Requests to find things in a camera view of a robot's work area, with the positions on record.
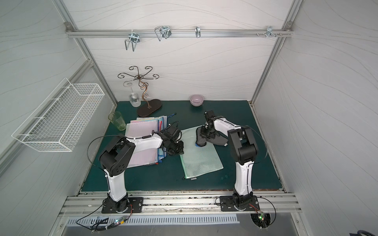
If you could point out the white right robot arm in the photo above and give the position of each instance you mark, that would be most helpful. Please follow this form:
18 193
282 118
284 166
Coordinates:
243 149

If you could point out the blue zipper document bag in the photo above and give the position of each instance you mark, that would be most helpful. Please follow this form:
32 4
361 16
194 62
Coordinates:
164 123

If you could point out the metal hook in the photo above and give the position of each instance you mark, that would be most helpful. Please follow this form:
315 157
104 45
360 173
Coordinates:
132 41
163 32
269 33
197 32

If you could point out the grey blue microfibre cloth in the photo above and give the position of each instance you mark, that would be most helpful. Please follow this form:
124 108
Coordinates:
218 140

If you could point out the dark oval stand base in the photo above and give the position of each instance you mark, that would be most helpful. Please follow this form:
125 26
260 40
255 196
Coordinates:
150 106

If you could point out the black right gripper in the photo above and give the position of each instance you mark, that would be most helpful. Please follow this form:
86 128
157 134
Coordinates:
202 135

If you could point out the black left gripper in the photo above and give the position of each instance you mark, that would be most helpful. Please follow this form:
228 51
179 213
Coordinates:
175 146

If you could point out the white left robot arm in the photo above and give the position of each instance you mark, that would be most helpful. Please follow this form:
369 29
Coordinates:
117 155

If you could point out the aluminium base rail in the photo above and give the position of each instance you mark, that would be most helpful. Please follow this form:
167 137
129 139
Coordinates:
180 202

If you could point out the pink mesh document bag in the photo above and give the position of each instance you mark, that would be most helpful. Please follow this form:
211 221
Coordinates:
146 150

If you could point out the aluminium top cross rail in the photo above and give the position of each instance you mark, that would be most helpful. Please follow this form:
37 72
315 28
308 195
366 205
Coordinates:
176 33

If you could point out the green mesh document bag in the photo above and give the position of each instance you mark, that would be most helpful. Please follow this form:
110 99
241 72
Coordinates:
197 161

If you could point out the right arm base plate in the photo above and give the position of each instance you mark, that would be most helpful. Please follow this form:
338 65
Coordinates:
232 203

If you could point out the hanging wine glass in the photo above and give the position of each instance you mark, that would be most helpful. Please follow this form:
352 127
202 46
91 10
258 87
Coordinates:
133 97

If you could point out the white vent strip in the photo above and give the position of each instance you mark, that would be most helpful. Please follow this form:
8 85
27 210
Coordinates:
144 220

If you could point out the white wire basket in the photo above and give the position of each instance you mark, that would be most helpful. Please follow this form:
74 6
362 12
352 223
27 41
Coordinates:
59 121

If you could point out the green plastic cup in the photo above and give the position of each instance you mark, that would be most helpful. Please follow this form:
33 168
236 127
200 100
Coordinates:
117 120

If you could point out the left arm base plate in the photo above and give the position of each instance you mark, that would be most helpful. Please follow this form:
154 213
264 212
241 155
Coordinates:
125 205

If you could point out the lilac ceramic bowl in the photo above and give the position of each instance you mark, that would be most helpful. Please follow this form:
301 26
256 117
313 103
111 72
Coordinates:
196 100

